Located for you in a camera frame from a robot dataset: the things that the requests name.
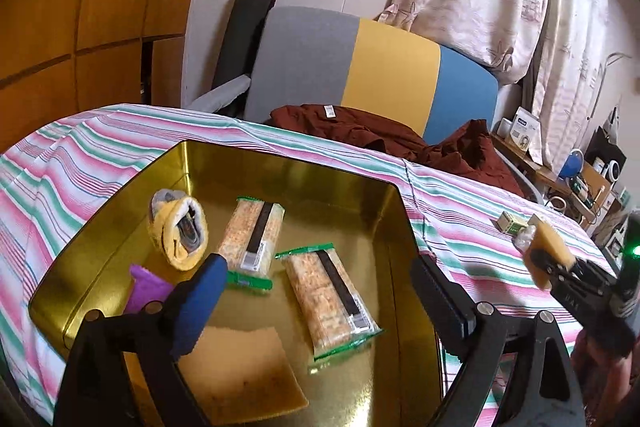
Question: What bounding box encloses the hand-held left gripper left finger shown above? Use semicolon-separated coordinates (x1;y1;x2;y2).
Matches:
52;253;230;427

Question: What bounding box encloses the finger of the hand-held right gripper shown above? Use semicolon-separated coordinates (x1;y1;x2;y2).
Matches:
524;248;561;293
570;256;618;288

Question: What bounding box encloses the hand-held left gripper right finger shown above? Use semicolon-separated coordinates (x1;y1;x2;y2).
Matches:
410;254;587;427

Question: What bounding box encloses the small green box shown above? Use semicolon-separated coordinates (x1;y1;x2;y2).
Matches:
497;212;528;235

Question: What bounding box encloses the green edged cracker packet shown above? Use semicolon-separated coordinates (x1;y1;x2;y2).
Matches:
216;196;287;290
275;242;385;363

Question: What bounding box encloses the tan sponge cloth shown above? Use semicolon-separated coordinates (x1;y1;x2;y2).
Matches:
177;326;310;413

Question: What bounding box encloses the gold metal tin box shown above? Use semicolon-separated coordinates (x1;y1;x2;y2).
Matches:
27;139;446;427

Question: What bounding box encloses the person's right forearm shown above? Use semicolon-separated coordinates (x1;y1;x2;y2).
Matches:
570;322;640;427

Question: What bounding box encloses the white board with black print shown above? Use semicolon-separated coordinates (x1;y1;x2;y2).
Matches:
600;207;632;263

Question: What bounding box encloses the brown cardboard box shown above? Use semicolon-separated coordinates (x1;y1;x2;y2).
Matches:
575;162;613;208

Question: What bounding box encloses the wooden desk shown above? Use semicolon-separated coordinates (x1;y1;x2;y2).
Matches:
492;132;621;228

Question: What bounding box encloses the white milk powder box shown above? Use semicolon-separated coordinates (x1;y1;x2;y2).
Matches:
510;107;541;152

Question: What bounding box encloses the white hanging iron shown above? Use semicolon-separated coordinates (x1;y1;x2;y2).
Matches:
602;107;621;138

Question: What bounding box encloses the pink green striped blanket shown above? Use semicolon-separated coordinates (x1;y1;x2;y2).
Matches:
0;103;621;427

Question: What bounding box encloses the maroon garment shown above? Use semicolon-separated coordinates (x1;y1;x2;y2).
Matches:
270;104;526;200

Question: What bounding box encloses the white foam wrapped tube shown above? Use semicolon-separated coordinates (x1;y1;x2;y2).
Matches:
187;74;251;114

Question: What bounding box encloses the grey hooked cane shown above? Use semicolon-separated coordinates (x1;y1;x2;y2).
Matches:
595;52;633;118

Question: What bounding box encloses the grey yellow blue headboard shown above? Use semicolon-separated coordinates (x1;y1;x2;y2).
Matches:
243;6;500;152

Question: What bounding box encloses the black rolled mat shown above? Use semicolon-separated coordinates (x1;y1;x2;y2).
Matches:
212;0;278;118

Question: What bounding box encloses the wooden wardrobe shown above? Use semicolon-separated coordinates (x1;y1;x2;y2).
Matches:
0;0;221;152

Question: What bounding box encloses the grey bed frame rail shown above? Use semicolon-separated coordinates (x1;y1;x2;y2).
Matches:
495;152;543;208

